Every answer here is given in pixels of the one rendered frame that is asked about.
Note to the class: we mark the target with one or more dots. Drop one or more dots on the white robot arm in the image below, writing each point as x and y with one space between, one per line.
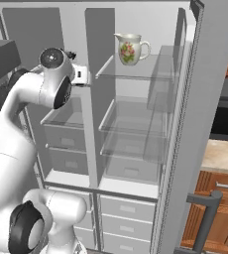
17 149

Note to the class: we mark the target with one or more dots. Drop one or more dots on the white floral pitcher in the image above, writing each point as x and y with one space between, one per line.
129 49

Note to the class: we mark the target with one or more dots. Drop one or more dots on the glass freezer shelf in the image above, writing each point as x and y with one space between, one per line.
68 117

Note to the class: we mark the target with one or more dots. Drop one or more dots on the glass fridge shelf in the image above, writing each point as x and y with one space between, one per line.
136 71
132 119
132 149

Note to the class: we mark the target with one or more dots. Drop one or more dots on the grey fridge freezer cabinet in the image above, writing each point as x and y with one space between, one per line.
132 185

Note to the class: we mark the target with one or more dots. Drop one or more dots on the black oven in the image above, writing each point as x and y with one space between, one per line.
226 112

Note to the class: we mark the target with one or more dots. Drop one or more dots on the wooden base cupboards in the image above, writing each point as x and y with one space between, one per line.
225 215

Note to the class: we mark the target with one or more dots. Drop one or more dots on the grey fridge crisper drawer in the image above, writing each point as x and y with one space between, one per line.
132 172

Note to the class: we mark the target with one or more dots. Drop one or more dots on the grey freezer drawer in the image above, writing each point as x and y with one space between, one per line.
69 162
66 139

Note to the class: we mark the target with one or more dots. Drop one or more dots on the grey fridge door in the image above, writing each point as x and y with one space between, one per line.
198 99

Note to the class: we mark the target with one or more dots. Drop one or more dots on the grey bottom drawer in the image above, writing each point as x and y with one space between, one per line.
126 246
126 228
127 208

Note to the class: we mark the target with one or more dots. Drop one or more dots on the clear fridge door bin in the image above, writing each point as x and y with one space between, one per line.
165 82

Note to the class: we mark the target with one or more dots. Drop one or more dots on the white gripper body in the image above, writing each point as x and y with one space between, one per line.
88 80

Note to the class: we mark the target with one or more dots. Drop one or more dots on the grey freezer door bin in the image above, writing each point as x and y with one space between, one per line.
2 59

